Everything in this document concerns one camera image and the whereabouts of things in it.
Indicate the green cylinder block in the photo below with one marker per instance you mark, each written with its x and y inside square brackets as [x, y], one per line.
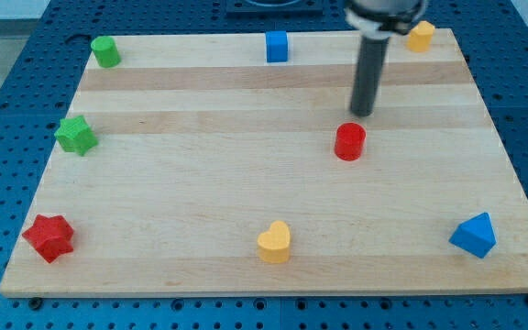
[105, 51]

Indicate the green star block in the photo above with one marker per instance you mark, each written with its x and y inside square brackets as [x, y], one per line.
[75, 135]

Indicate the red cylinder block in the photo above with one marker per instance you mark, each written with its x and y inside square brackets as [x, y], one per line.
[349, 141]

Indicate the red star block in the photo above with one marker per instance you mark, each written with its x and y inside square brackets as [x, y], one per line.
[50, 236]

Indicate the yellow hexagon block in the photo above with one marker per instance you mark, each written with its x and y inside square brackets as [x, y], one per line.
[420, 37]

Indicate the blue cube block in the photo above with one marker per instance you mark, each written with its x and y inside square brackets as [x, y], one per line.
[277, 47]

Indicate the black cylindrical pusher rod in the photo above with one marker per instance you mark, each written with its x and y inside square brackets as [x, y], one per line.
[368, 73]

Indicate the wooden board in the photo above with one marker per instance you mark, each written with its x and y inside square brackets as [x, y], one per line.
[202, 144]

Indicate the dark blue base plate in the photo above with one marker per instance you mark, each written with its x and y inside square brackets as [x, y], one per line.
[240, 8]

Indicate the grey robot end mount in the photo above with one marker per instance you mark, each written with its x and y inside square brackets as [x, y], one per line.
[380, 19]

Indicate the blue triangle block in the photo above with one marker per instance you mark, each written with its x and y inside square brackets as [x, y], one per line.
[476, 236]

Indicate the yellow heart block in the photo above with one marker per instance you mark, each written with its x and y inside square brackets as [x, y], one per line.
[274, 245]

